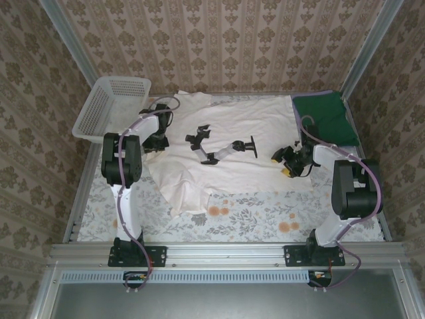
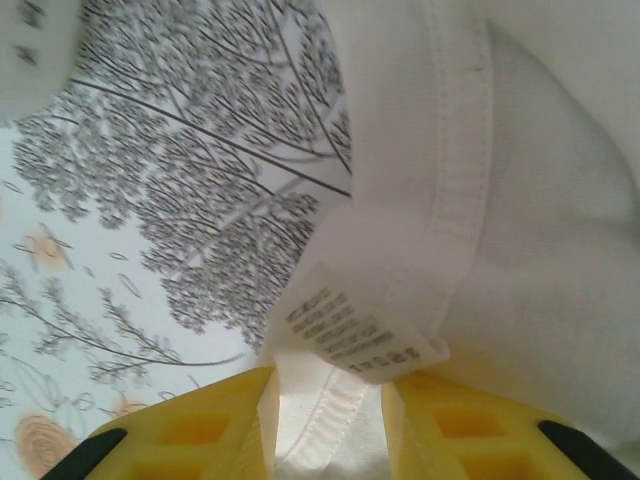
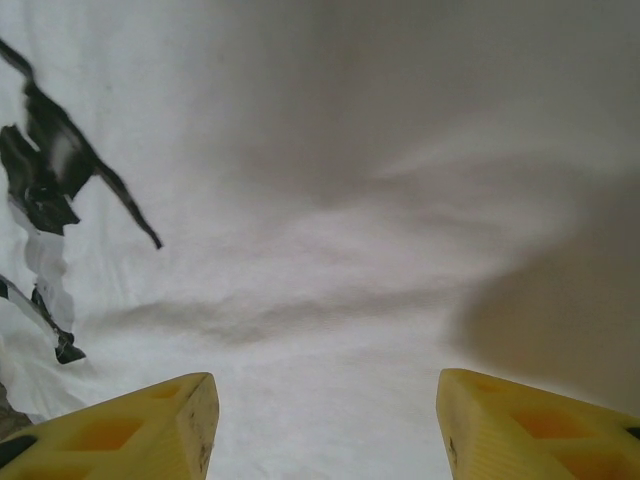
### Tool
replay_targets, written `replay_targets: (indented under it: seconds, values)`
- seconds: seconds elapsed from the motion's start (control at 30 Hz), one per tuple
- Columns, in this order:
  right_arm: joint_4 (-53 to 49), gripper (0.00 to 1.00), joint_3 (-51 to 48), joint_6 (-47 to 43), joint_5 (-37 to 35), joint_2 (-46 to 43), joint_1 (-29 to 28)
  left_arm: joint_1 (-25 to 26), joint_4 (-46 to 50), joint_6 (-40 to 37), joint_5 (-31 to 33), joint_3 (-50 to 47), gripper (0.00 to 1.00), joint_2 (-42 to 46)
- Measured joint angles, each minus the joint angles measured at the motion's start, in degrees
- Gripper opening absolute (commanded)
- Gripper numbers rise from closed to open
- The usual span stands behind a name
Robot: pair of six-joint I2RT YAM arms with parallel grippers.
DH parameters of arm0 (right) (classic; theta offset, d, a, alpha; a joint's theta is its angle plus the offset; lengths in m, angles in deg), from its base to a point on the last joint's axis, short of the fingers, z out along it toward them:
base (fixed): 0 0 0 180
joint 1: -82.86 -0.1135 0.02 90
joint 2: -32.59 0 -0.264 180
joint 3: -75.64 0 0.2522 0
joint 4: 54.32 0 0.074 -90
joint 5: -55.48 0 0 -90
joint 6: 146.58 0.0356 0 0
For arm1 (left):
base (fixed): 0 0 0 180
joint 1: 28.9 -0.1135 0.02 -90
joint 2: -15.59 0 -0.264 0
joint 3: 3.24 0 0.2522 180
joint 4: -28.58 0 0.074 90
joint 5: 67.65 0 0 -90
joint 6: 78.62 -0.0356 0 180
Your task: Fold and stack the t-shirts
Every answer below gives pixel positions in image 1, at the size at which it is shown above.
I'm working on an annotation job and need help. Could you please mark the slotted grey cable duct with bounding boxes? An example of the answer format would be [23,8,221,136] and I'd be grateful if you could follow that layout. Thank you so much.
[61,269,404,282]

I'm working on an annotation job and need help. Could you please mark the white t-shirt robot arm print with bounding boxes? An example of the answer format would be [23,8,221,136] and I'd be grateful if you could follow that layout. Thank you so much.
[143,90,315,217]

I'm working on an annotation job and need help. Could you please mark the green folded t-shirt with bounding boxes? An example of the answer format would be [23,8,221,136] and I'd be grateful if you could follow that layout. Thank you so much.
[292,91,361,147]

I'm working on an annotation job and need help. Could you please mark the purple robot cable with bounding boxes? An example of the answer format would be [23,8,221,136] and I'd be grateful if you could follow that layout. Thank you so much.
[114,95,182,293]
[299,114,386,293]

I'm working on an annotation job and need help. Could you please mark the aluminium mounting rail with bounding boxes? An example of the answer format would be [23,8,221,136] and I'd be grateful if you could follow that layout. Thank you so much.
[49,242,408,266]

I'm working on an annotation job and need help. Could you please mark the black cable connector box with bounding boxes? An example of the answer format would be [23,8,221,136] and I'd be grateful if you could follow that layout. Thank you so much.
[122,270,151,288]
[307,269,333,288]

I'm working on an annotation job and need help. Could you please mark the white perforated plastic basket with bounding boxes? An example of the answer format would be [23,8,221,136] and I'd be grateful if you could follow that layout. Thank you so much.
[72,76,153,146]

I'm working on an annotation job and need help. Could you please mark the aluminium frame post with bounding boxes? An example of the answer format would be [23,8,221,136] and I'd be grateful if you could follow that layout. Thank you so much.
[37,0,99,84]
[341,0,404,98]

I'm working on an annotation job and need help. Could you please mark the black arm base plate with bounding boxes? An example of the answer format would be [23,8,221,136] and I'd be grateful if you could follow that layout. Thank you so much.
[284,245,346,268]
[108,245,167,268]

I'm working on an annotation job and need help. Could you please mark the grey metal panel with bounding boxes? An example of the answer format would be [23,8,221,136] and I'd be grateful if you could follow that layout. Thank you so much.
[49,280,409,319]

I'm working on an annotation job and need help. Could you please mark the floral patterned tablecloth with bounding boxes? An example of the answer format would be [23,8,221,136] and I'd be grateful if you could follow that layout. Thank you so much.
[76,94,386,243]

